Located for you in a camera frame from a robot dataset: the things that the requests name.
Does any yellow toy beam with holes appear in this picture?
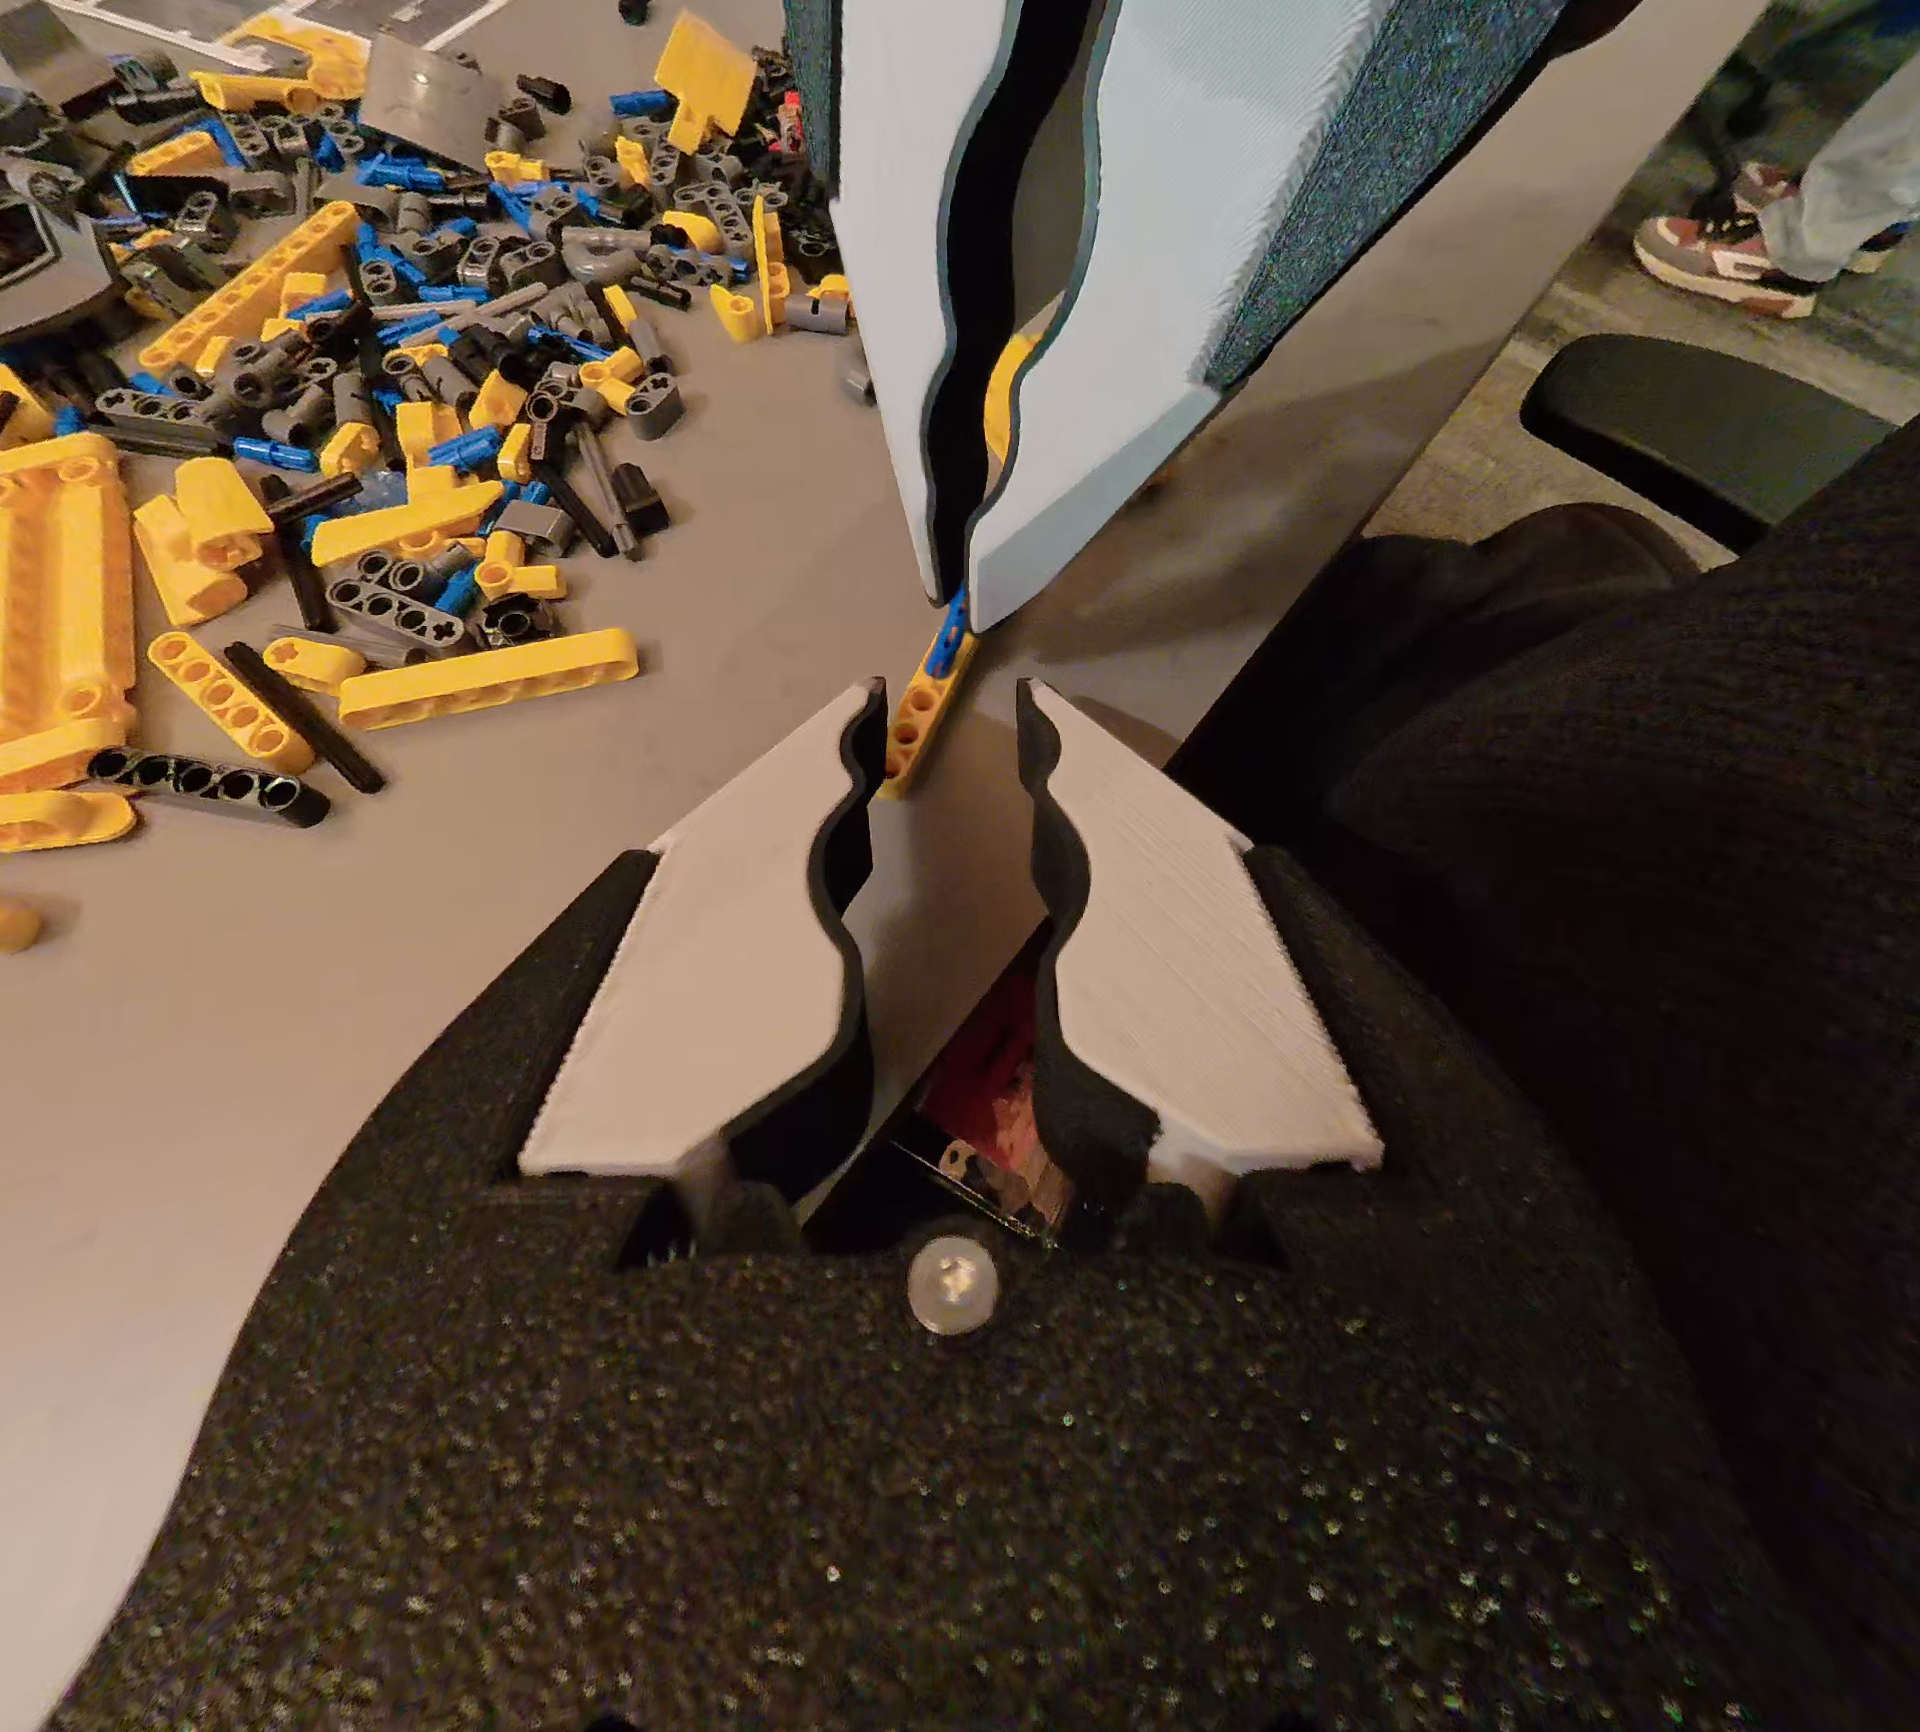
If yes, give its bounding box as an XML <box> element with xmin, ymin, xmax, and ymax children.
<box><xmin>883</xmin><ymin>629</ymin><xmax>980</xmax><ymax>802</ymax></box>

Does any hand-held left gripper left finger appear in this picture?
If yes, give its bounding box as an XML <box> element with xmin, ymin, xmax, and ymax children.
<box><xmin>517</xmin><ymin>679</ymin><xmax>889</xmax><ymax>1233</ymax></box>

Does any partly built dark toy model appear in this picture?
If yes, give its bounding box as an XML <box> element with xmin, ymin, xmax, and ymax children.
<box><xmin>0</xmin><ymin>4</ymin><xmax>141</xmax><ymax>343</ymax></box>

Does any pile of mixed toy pieces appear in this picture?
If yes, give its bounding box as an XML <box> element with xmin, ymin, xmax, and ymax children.
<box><xmin>0</xmin><ymin>6</ymin><xmax>881</xmax><ymax>955</ymax></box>

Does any dark grey toy panel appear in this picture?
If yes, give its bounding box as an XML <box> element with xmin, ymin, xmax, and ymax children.
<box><xmin>357</xmin><ymin>35</ymin><xmax>500</xmax><ymax>174</ymax></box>

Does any yellow toy panel with tab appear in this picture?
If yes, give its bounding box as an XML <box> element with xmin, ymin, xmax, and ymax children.
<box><xmin>652</xmin><ymin>6</ymin><xmax>762</xmax><ymax>156</ymax></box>

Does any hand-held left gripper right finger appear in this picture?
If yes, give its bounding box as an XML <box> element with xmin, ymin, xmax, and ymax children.
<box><xmin>1016</xmin><ymin>679</ymin><xmax>1386</xmax><ymax>1240</ymax></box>

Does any black office chair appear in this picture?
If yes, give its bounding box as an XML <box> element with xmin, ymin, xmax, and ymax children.
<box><xmin>1519</xmin><ymin>335</ymin><xmax>1900</xmax><ymax>552</ymax></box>

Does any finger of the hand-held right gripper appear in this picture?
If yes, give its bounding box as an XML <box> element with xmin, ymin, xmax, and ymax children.
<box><xmin>961</xmin><ymin>0</ymin><xmax>1446</xmax><ymax>636</ymax></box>
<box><xmin>829</xmin><ymin>0</ymin><xmax>1112</xmax><ymax>611</ymax></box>

